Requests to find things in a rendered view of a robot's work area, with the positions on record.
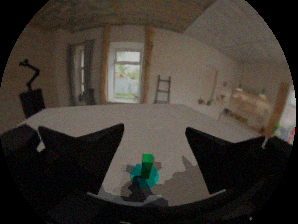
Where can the cyan circle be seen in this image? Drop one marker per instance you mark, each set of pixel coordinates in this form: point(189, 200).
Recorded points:
point(135, 176)

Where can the green rectangular post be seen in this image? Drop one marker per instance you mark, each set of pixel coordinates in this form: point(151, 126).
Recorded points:
point(146, 165)

